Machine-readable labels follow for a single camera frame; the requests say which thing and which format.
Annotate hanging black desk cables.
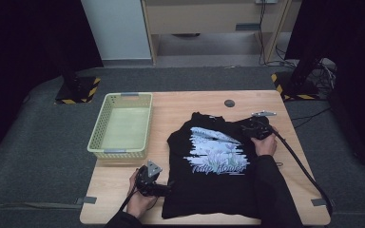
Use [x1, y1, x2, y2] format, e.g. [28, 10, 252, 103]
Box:
[257, 0, 298, 68]

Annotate person's left hand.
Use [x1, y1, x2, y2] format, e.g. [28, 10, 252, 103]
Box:
[125, 168, 160, 219]

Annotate bundle of cables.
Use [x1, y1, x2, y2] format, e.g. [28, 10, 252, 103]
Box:
[310, 57, 337, 93]

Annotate black floor cable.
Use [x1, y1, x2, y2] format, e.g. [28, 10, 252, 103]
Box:
[290, 106, 333, 129]

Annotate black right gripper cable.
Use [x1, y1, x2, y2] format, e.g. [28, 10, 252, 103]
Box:
[267, 124, 335, 218]

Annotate person's right hand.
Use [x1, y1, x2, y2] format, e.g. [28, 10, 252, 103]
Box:
[250, 126, 279, 157]

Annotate black printed t-shirt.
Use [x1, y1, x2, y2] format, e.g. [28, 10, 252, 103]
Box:
[161, 111, 271, 220]

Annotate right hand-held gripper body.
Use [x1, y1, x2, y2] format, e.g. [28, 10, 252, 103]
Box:
[246, 109, 278, 141]

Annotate beige wooden desk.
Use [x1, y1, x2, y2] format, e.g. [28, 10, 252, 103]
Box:
[140, 0, 295, 65]

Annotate light green plastic basket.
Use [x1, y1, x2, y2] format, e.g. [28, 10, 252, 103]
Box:
[86, 91, 154, 161]

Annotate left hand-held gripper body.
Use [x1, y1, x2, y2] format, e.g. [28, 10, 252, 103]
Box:
[134, 159, 171, 198]

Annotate white cabinet panel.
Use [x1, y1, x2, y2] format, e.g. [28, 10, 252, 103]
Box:
[80, 0, 153, 62]

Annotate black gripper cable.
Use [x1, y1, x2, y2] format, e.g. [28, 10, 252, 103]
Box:
[118, 185, 140, 213]
[267, 124, 335, 218]

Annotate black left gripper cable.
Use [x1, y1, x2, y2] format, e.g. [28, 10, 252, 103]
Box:
[118, 185, 140, 213]

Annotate black striped stand base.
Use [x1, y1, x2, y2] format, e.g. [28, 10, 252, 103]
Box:
[54, 56, 102, 105]
[270, 56, 321, 102]

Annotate black curtain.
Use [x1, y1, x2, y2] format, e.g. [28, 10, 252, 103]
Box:
[0, 0, 105, 180]
[284, 0, 365, 175]

